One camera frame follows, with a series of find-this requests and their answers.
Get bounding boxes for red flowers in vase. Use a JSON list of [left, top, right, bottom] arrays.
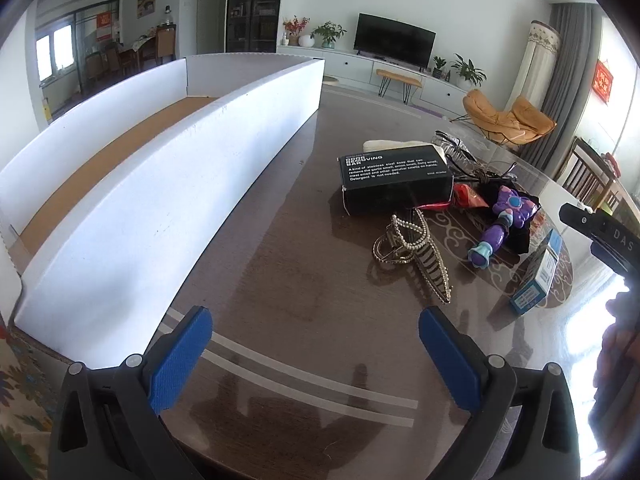
[[282, 15, 311, 47]]

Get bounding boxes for large potted plant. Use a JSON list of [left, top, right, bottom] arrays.
[[450, 53, 487, 87]]

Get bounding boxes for grey curtain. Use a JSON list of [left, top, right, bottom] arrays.
[[540, 2, 608, 181]]

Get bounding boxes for dark wooden slatted chair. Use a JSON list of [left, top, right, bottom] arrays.
[[560, 137, 623, 211]]

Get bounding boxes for potted plant in teal pot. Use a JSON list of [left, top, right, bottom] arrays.
[[310, 21, 347, 50]]

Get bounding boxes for blue and white carton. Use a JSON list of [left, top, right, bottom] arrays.
[[509, 228, 566, 316]]

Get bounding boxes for black velvet bow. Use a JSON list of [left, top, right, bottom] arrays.
[[480, 180, 544, 257]]

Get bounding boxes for white cardboard box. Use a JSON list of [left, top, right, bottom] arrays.
[[0, 55, 326, 368]]

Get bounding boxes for white television cabinet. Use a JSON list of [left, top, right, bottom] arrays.
[[277, 45, 471, 108]]

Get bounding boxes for person's right hand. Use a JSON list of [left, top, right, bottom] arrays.
[[589, 299, 640, 466]]

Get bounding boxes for red snack packet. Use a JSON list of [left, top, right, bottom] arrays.
[[415, 182, 493, 211]]

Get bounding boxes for pearl hair claw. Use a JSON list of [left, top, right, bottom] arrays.
[[372, 214, 431, 267]]

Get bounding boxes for wooden dining table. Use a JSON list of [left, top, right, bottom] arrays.
[[117, 35, 158, 73]]

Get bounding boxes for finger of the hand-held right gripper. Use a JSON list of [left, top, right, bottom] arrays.
[[559, 202, 640, 278]]

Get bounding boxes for orange lounge chair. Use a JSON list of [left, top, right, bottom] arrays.
[[452, 89, 557, 148]]

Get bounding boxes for black television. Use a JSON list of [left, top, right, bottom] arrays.
[[353, 12, 436, 68]]

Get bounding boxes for black printed carton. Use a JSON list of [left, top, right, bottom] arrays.
[[338, 144, 455, 216]]

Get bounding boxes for pearl hair claw clip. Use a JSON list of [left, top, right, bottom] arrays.
[[410, 207, 454, 306]]

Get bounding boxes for wooden dining chair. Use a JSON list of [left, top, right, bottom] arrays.
[[155, 24, 178, 63]]

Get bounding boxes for red wall hanging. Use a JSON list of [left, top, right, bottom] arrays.
[[594, 59, 614, 106]]

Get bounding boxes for clear safety glasses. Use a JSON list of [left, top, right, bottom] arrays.
[[445, 150, 521, 186]]

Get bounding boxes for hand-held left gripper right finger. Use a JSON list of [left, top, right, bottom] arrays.
[[417, 305, 593, 480]]

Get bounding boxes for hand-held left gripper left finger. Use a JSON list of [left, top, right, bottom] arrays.
[[48, 305, 213, 480]]

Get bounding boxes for covered standing air conditioner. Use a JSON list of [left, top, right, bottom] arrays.
[[517, 20, 563, 111]]

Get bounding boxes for dark glass display cabinet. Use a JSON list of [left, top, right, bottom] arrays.
[[223, 0, 286, 56]]

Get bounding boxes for floral sofa cover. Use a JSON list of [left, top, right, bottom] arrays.
[[0, 310, 76, 480]]

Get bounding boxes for white cloth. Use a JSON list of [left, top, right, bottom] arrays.
[[362, 138, 451, 159]]

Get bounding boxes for rhinestone starfish hair claw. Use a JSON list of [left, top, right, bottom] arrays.
[[432, 130, 482, 176]]

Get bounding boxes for wooden bench with hairpin legs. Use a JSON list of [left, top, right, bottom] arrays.
[[376, 69, 423, 103]]

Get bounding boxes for brown patterned glass desktop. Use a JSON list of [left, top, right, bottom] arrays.
[[160, 82, 640, 480]]

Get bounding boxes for purple plastic toy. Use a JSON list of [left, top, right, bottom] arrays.
[[467, 185, 541, 268]]

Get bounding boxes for bright window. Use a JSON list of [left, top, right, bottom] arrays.
[[35, 25, 76, 83]]

